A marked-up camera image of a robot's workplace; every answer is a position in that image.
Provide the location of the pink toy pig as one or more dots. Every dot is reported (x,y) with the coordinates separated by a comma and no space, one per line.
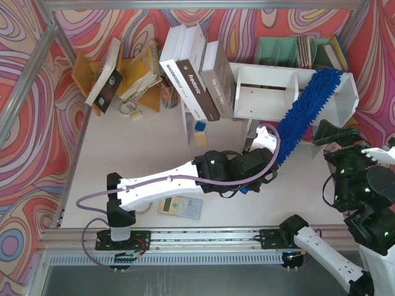
(332,147)

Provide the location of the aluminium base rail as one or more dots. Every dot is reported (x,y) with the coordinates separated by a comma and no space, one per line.
(168,246)

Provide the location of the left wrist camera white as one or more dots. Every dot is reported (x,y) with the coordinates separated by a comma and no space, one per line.
(264,140)

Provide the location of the calculator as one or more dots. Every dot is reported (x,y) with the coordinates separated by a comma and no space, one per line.
(182,207)

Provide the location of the yellow wooden book rack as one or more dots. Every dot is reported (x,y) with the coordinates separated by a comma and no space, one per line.
(83,74)

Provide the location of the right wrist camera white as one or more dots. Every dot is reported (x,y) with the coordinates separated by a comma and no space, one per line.
(380,155)

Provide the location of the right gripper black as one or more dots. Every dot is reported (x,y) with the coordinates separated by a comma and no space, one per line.
(342,148)

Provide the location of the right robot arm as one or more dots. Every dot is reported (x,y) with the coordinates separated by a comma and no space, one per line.
(364,185)

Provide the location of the coloured paper stack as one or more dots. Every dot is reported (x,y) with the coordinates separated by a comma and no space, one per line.
(308,136)

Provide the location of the yellow books stack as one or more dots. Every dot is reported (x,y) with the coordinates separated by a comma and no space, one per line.
(140,74)

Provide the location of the white Mademoiselle book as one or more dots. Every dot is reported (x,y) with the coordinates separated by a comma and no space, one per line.
(168,61)

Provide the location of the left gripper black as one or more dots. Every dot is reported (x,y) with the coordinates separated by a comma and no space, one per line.
(271,166)

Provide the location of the grey Lonely Ones book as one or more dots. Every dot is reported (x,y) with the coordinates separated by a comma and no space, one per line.
(219,79)

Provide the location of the blue small box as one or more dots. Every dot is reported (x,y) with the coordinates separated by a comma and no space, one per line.
(200,126)

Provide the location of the blue microfiber duster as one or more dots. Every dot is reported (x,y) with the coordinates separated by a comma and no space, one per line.
(305,110)

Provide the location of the green desk organizer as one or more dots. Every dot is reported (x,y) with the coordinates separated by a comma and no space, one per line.
(301,52)

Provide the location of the black white book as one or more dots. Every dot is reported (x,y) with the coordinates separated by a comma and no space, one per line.
(106,79)

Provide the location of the brown Fredonia book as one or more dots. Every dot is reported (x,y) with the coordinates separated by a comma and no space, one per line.
(197,98)

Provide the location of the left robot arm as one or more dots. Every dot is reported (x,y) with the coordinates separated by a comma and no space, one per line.
(220,172)

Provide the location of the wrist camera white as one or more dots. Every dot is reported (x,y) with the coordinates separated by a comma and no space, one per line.
(264,140)
(380,155)

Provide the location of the yellow sticky note pad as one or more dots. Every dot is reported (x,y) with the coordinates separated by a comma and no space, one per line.
(200,139)

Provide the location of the white bookshelf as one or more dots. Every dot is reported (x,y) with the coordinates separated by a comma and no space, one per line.
(267,93)

